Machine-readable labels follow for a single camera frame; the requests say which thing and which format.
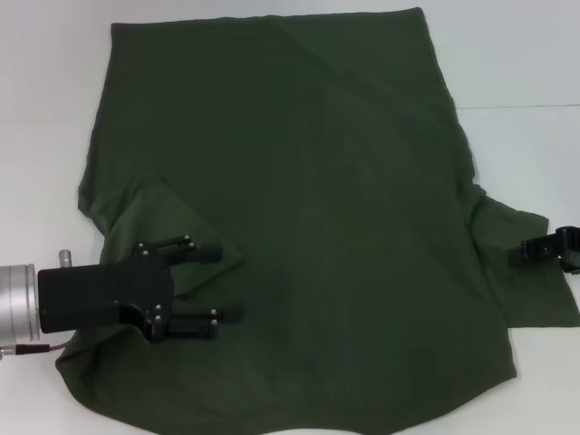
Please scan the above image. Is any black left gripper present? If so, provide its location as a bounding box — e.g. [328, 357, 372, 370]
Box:
[38, 234, 246, 344]

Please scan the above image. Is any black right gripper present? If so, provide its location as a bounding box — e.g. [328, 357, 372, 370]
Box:
[507, 225, 580, 276]

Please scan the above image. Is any dark green shirt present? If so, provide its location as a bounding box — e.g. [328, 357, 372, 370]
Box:
[53, 6, 580, 435]

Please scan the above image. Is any left arm cable with plug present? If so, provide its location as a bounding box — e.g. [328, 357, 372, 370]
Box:
[0, 342, 73, 362]

